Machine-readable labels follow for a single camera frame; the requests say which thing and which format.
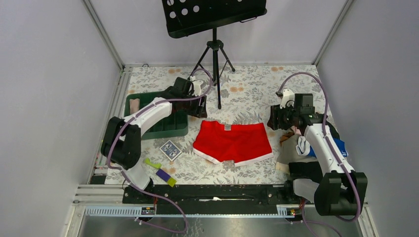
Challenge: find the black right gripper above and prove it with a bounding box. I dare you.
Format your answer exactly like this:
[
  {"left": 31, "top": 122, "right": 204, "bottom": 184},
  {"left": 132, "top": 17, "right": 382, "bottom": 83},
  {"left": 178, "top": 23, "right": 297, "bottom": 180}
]
[{"left": 266, "top": 102, "right": 299, "bottom": 130}]

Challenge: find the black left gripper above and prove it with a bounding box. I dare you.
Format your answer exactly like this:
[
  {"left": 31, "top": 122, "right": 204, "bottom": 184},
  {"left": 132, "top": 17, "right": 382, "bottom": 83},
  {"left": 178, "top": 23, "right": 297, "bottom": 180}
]
[{"left": 182, "top": 91, "right": 207, "bottom": 118}]

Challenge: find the red underwear white trim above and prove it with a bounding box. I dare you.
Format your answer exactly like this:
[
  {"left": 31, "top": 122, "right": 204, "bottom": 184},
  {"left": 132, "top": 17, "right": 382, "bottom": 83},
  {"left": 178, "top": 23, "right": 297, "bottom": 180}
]
[{"left": 193, "top": 120, "right": 274, "bottom": 167}]

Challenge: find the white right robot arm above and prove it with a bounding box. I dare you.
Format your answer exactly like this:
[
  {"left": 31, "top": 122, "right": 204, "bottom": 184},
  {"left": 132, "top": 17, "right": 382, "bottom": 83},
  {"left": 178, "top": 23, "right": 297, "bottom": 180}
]
[{"left": 267, "top": 89, "right": 368, "bottom": 219}]

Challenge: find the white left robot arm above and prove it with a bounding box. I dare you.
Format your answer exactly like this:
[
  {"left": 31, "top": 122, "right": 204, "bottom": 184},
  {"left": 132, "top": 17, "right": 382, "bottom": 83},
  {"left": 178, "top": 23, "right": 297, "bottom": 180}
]
[{"left": 100, "top": 78, "right": 210, "bottom": 203}]

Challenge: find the brown garment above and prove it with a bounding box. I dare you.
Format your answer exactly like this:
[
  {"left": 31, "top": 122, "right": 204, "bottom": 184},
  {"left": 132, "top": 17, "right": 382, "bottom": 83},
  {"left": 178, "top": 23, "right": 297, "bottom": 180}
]
[{"left": 279, "top": 130, "right": 295, "bottom": 146}]

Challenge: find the green plastic divided tray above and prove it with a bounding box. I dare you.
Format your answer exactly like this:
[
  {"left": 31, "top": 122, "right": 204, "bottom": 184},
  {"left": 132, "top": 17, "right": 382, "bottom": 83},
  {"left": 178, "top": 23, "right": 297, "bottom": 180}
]
[{"left": 124, "top": 91, "right": 189, "bottom": 140}]

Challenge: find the black mesh garment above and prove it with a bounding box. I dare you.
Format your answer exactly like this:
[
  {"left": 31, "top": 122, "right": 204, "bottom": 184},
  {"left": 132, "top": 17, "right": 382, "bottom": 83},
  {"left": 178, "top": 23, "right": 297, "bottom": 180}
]
[{"left": 326, "top": 120, "right": 340, "bottom": 140}]

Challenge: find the beige grey garment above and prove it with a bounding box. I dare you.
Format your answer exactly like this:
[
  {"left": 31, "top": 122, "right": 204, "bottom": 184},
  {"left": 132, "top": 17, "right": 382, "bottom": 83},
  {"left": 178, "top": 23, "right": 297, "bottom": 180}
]
[{"left": 275, "top": 134, "right": 317, "bottom": 174}]

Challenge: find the pink rolled cloth in tray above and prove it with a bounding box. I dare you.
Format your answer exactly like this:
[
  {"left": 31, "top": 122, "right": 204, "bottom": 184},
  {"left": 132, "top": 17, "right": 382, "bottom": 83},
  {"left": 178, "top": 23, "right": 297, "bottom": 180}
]
[{"left": 129, "top": 98, "right": 140, "bottom": 115}]

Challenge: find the blue playing card box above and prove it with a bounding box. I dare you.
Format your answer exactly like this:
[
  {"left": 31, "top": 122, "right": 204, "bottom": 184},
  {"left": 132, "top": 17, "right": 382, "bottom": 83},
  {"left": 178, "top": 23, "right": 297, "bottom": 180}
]
[{"left": 159, "top": 140, "right": 182, "bottom": 161}]

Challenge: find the black music stand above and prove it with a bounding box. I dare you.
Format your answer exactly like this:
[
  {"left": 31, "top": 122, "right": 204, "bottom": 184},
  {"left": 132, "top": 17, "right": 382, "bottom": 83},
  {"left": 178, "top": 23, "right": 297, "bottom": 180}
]
[{"left": 162, "top": 0, "right": 267, "bottom": 109}]

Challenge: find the floral patterned table mat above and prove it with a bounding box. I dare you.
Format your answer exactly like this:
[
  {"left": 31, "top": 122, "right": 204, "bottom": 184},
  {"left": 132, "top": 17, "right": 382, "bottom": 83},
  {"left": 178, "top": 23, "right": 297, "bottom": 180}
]
[{"left": 117, "top": 65, "right": 325, "bottom": 185}]

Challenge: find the lime green plastic piece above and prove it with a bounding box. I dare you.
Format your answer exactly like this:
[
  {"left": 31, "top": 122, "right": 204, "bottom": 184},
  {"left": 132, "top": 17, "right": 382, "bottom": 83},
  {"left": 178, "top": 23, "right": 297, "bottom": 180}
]
[{"left": 144, "top": 158, "right": 162, "bottom": 169}]

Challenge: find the purple and green block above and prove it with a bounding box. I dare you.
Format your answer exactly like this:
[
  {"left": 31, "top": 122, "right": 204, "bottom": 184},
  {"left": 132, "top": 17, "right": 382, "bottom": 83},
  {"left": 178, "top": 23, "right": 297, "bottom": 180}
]
[{"left": 156, "top": 169, "right": 177, "bottom": 187}]

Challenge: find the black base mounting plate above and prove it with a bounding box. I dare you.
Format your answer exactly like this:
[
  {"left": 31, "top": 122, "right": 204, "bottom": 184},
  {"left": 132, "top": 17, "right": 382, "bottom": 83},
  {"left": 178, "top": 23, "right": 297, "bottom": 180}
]
[{"left": 122, "top": 184, "right": 302, "bottom": 215}]

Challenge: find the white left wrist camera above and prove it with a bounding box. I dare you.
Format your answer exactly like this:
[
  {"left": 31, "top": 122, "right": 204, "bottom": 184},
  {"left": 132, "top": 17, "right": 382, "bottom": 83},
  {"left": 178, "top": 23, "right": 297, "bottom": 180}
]
[{"left": 188, "top": 76, "right": 205, "bottom": 97}]

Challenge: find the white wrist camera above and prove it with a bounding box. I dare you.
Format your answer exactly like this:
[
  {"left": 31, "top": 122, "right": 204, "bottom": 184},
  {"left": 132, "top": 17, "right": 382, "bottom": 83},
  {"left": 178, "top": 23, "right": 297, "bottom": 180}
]
[
  {"left": 188, "top": 76, "right": 205, "bottom": 97},
  {"left": 276, "top": 89, "right": 295, "bottom": 109}
]

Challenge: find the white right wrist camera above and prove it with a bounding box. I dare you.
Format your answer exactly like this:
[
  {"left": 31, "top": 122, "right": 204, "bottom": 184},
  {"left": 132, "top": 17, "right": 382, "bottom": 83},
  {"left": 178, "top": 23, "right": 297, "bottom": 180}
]
[{"left": 276, "top": 89, "right": 295, "bottom": 109}]

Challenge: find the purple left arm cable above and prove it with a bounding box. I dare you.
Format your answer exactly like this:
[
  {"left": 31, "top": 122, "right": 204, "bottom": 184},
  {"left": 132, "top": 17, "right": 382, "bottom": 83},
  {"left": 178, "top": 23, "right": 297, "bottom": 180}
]
[{"left": 105, "top": 68, "right": 214, "bottom": 235}]

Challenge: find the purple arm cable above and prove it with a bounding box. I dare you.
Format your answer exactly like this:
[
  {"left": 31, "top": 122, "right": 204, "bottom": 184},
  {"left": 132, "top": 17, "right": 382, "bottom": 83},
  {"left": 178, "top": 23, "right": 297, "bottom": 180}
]
[
  {"left": 105, "top": 68, "right": 214, "bottom": 235},
  {"left": 277, "top": 72, "right": 363, "bottom": 237}
]

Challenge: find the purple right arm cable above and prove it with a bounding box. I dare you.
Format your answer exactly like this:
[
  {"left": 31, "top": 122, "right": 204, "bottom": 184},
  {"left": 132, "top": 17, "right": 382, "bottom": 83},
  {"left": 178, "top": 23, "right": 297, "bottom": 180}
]
[{"left": 277, "top": 72, "right": 363, "bottom": 237}]

